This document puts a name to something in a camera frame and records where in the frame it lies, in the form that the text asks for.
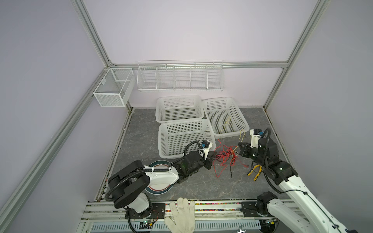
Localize red cable bundle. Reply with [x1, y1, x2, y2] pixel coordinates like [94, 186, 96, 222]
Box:
[212, 139, 250, 178]

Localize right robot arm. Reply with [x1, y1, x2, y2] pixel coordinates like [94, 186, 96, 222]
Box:
[238, 137, 356, 233]

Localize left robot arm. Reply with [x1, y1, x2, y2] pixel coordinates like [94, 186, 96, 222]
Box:
[105, 149, 217, 215]

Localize white gloved hand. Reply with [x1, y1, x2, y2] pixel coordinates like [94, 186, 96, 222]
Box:
[164, 198, 196, 233]

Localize yellow black pliers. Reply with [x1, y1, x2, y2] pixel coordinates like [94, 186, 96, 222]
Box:
[247, 164, 262, 181]

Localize front white plastic basket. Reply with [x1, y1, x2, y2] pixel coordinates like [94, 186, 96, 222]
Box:
[158, 118, 217, 159]

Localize white plate green rim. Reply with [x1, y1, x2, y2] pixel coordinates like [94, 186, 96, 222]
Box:
[145, 160, 179, 195]

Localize back right white basket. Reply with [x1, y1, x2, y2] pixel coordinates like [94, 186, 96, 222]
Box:
[202, 97, 250, 139]

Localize back left white basket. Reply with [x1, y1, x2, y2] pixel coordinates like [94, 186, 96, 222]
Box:
[155, 95, 204, 123]

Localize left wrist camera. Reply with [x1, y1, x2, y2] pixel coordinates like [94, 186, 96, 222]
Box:
[201, 140, 212, 160]

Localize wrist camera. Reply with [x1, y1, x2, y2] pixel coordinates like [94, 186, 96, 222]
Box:
[201, 140, 212, 160]
[250, 129, 263, 148]

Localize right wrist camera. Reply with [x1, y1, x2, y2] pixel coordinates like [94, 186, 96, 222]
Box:
[250, 129, 263, 148]

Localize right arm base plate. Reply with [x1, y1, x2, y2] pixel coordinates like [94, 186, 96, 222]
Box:
[239, 201, 275, 218]

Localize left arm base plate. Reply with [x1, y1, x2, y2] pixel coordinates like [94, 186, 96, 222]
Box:
[125, 203, 166, 220]

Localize white wire wall shelf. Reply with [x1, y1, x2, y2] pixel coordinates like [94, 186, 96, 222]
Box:
[137, 60, 225, 91]

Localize white mesh wall box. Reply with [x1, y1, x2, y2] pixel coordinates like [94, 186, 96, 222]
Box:
[93, 68, 136, 107]

